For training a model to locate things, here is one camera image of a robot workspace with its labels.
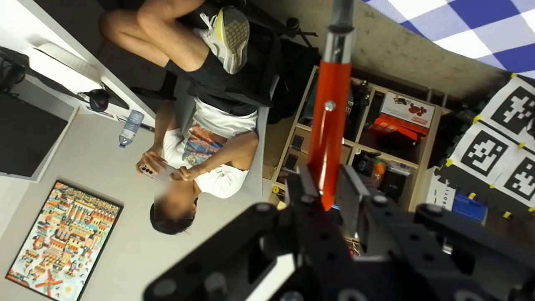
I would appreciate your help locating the black office chair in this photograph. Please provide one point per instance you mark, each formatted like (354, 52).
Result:
(261, 72)

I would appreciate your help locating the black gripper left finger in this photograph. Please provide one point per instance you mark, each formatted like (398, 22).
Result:
(309, 222)

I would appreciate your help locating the colourful framed poster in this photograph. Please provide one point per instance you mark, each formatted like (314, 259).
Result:
(60, 242)

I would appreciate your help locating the plastic water bottle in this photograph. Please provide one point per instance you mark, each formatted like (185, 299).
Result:
(130, 127)

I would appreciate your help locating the seated person in white shirt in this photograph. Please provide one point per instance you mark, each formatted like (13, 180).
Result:
(211, 122)

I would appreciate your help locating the red white box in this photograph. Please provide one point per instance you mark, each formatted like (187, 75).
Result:
(409, 114)

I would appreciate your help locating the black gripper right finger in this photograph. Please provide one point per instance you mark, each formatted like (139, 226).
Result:
(368, 217)

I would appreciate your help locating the wooden shelf unit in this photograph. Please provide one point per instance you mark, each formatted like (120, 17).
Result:
(389, 144)

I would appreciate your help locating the blue white checkered tablecloth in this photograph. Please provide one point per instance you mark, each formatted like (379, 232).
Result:
(461, 27)

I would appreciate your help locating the black white AprilTag cube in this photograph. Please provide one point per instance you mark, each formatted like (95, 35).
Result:
(495, 150)

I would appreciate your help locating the white desk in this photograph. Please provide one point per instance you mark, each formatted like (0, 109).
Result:
(60, 60)

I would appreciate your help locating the black computer monitor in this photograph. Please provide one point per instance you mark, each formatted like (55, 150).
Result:
(27, 134)

